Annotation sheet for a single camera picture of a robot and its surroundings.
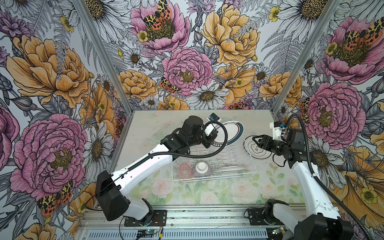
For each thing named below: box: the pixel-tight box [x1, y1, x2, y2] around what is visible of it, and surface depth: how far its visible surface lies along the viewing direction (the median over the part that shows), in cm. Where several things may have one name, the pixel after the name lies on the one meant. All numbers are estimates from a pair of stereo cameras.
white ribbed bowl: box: [192, 161, 211, 178], surface depth 85 cm
